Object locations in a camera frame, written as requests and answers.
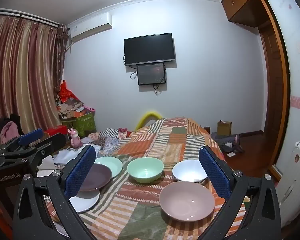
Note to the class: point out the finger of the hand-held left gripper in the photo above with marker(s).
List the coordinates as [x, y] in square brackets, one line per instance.
[48, 143]
[31, 135]

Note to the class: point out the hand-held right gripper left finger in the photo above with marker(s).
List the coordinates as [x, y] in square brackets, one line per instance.
[80, 173]

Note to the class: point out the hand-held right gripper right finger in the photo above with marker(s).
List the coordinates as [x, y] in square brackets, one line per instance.
[215, 173]

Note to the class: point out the purple plate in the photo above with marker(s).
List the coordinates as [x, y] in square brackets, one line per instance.
[97, 177]

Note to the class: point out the white bowl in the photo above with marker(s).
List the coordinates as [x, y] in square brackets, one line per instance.
[187, 171]

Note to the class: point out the white plate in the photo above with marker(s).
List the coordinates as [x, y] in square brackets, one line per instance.
[87, 201]

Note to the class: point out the light green plate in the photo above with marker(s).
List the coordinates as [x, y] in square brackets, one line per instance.
[111, 163]

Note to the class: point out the pink bowl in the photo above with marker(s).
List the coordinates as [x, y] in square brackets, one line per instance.
[186, 200]

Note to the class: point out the green bowl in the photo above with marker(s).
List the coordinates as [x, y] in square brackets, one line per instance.
[145, 170]

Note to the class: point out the red box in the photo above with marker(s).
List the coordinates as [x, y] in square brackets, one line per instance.
[56, 130]

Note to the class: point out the white cloth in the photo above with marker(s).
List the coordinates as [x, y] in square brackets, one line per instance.
[62, 157]

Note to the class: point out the pink garment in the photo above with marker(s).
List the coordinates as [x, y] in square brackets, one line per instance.
[8, 132]

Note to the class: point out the white paper slip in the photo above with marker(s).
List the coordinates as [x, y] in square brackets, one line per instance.
[231, 154]

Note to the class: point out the pink rabbit toy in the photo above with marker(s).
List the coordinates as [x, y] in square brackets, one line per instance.
[75, 138]

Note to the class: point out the dark bag on floor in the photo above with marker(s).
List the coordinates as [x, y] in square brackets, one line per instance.
[227, 142]

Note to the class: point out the green storage box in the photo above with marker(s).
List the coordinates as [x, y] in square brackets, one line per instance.
[83, 125]

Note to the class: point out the pile of paper packaging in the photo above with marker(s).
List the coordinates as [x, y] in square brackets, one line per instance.
[71, 107]

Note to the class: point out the cardboard box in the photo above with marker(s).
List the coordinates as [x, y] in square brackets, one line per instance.
[224, 128]

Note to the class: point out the checkered patchwork cloth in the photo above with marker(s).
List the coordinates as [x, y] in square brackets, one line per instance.
[110, 136]

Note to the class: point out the pink flat item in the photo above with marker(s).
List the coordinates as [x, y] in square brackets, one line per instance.
[90, 109]

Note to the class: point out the red plastic bag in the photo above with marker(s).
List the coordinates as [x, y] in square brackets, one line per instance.
[66, 92]

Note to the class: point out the striped brown curtain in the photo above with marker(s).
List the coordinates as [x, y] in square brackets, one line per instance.
[22, 80]

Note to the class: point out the striped patchwork blanket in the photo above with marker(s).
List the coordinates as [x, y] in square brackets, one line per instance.
[165, 140]

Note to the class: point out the yellow foam noodle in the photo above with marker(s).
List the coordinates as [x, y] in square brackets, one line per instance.
[150, 115]

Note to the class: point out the wooden door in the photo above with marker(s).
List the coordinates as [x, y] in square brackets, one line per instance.
[273, 80]

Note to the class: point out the small black monitor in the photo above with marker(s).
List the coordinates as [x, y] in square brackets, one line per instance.
[151, 75]

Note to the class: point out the curtain rod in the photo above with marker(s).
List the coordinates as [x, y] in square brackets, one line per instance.
[27, 17]

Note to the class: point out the white wardrobe sliding door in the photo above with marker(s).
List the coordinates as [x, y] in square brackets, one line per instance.
[297, 85]

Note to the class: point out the white air conditioner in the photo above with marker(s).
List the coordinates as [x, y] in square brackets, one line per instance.
[90, 27]

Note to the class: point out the wooden overhead cabinet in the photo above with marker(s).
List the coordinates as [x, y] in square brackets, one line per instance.
[242, 2]

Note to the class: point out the black wall television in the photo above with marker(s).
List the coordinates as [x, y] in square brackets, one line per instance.
[150, 48]

